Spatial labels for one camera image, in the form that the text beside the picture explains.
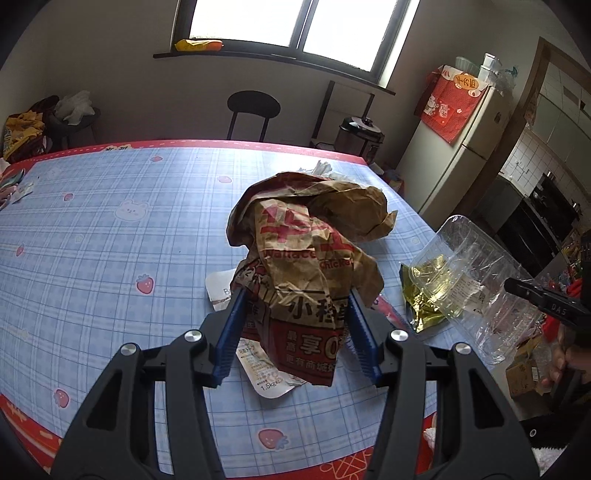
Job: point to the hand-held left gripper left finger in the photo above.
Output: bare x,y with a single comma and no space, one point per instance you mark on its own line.
228,341

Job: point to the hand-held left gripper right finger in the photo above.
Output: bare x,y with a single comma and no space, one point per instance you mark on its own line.
364,341

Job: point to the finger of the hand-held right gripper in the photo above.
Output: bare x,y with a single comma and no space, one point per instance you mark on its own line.
554,304

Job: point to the clear plastic clamshell container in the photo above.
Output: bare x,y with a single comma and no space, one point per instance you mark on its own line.
475,258

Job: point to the brown printed paper bag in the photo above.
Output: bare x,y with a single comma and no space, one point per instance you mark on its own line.
300,258

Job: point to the person's right hand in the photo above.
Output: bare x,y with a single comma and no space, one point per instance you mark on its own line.
561,364

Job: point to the cardboard box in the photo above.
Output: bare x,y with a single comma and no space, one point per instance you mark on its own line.
521,376

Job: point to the gold foil wrapper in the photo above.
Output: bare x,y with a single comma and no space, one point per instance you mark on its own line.
415,304

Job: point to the white fluffy cloth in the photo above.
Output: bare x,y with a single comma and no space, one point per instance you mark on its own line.
551,464

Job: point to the black integrated stove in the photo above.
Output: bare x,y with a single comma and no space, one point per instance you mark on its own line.
540,221

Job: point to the grey lower kitchen cabinet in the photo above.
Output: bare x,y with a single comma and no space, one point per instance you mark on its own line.
498,203

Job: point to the blue checked tablecloth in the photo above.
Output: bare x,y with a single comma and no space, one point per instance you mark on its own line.
115,277

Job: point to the white refrigerator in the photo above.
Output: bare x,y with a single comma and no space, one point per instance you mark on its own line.
461,152

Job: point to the upper kitchen cabinets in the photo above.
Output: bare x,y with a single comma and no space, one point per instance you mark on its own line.
563,106

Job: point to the electric pressure cooker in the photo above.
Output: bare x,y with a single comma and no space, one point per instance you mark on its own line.
358,138

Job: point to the red fabric fridge cover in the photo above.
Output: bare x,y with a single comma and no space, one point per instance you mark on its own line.
452,106

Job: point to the clear plastic bag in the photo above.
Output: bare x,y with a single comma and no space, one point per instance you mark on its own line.
507,81

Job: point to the small white side table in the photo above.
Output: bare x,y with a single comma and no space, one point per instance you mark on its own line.
328,110

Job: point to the black round chair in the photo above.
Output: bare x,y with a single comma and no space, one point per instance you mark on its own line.
254,104

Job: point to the stack of white boxes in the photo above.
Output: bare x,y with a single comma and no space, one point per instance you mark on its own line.
489,69

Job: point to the clear plastic tray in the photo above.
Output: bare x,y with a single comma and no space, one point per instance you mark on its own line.
466,65

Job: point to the pile of assorted packets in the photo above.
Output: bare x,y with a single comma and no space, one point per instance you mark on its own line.
14,184

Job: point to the black bin with white bag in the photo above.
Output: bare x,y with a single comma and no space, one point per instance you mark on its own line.
74,110

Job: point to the yellow packet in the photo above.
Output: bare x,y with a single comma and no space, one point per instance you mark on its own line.
198,45

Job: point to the black framed window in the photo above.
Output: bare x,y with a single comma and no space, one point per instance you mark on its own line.
337,27

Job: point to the wooden door frame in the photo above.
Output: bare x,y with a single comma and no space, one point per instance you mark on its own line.
503,152

